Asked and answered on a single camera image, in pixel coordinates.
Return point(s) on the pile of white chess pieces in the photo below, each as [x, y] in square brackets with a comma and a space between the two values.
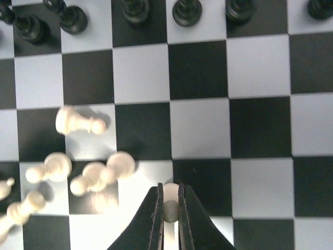
[57, 166]

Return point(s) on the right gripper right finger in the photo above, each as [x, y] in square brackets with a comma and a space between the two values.
[196, 229]

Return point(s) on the white pawn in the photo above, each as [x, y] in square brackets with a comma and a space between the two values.
[170, 202]

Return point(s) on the black chess pieces row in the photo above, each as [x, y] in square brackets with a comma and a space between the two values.
[73, 20]

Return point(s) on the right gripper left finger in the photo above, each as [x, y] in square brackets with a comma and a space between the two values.
[145, 231]

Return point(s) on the black white chessboard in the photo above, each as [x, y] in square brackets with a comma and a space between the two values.
[242, 114]

